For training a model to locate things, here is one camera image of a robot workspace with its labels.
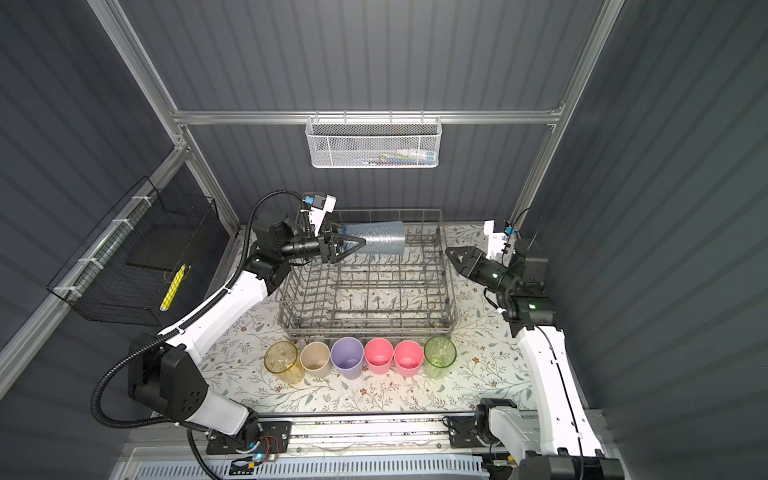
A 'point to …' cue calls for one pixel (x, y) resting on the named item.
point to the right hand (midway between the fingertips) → (453, 255)
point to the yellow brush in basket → (172, 288)
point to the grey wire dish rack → (362, 293)
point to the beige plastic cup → (314, 358)
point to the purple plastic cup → (346, 356)
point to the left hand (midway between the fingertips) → (365, 238)
